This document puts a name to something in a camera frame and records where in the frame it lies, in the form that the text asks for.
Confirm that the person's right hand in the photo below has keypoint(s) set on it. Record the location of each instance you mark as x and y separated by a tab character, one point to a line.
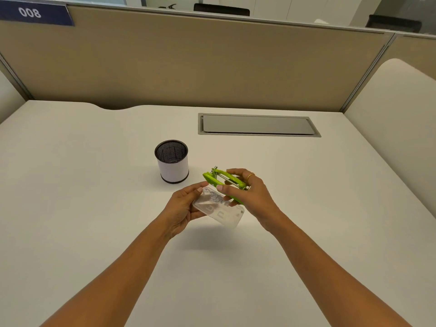
253	200

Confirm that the person's left hand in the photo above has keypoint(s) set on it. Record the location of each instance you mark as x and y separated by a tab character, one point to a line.
177	209

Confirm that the person's left thumb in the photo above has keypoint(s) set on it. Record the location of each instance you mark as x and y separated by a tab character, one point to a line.
199	189

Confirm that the person's right thumb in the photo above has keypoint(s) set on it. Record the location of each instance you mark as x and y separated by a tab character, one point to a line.
229	191

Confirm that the person's right middle finger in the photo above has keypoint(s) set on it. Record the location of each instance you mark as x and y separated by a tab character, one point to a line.
250	177

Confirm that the green vegetable peeler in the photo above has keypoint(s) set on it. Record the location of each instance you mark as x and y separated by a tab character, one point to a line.
223	182

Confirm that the clear plastic package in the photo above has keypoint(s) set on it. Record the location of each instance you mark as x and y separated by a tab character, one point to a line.
218	209

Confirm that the person's left forearm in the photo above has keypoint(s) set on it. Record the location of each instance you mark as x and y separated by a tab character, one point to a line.
105	279

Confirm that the person's right forearm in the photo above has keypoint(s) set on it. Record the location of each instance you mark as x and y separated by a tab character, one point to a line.
327	272

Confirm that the black mesh pen holder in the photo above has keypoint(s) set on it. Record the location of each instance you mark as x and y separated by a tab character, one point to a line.
172	162

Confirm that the beige desk partition panel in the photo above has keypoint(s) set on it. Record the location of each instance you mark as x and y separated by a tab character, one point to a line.
190	61

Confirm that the black office chair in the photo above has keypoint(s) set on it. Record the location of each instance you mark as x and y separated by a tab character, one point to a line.
221	10
395	23

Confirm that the beige side partition panel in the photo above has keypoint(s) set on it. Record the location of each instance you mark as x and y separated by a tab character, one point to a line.
414	47

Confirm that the blue partition sign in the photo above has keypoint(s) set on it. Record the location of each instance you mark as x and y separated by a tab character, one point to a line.
34	12

